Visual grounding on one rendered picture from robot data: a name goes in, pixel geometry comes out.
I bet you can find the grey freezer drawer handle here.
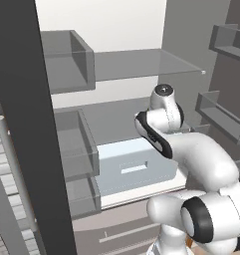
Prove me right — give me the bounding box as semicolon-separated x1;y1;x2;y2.
98;222;162;244

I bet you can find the grey freezer drawer front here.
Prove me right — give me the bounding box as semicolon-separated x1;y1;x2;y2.
71;198;166;255

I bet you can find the medium clear grey door bin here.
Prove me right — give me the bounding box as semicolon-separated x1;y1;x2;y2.
53;108;101;182

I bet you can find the dark grey left fridge door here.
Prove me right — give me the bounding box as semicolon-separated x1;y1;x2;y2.
0;0;79;255

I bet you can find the small clear grey door bin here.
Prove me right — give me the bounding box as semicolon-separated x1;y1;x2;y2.
65;176;103;220

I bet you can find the short glass fridge shelf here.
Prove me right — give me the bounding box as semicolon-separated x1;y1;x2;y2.
80;96;193;147

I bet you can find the pale blue crisper drawer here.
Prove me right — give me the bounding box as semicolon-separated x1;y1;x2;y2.
94;135;181;197

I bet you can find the long glass fridge shelf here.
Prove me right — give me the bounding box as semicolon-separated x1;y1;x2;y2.
93;48;207;83

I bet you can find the large clear grey door bin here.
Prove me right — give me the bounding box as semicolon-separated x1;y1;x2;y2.
40;29;97;96

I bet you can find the pale grey fridge door handle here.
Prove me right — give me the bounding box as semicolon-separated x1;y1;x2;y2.
0;115;40;234

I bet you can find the grey fridge body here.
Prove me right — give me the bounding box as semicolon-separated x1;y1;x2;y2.
34;0;233;255

